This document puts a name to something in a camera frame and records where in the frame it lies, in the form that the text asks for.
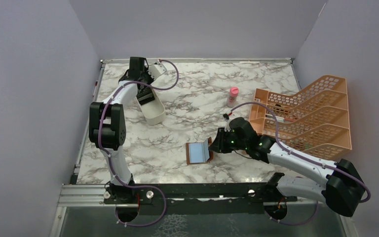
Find brown leather card holder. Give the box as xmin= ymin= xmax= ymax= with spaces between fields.
xmin=185 ymin=137 xmax=214 ymax=165

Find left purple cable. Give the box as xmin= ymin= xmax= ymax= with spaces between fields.
xmin=98 ymin=59 xmax=180 ymax=228

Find white oblong plastic tray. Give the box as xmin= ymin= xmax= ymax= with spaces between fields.
xmin=138 ymin=88 xmax=166 ymax=125

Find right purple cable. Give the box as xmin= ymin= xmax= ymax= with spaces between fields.
xmin=224 ymin=101 xmax=372 ymax=203

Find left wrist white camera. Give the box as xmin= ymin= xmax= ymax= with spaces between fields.
xmin=148 ymin=63 xmax=168 ymax=80

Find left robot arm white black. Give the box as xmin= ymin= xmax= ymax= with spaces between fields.
xmin=89 ymin=57 xmax=154 ymax=203

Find aluminium table frame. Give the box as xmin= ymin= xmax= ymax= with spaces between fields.
xmin=59 ymin=59 xmax=343 ymax=237

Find purple cable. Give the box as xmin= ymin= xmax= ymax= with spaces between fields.
xmin=224 ymin=101 xmax=372 ymax=203
xmin=98 ymin=59 xmax=180 ymax=228

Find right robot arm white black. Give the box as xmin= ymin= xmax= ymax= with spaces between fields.
xmin=208 ymin=117 xmax=368 ymax=217

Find pink small bottle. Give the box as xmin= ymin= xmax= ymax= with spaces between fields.
xmin=227 ymin=87 xmax=239 ymax=107

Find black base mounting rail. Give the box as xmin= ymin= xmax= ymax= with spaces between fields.
xmin=103 ymin=173 xmax=297 ymax=222

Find orange plastic file organizer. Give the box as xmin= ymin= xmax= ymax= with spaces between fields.
xmin=249 ymin=75 xmax=352 ymax=160

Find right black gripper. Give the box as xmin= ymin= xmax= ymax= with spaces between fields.
xmin=208 ymin=127 xmax=248 ymax=154

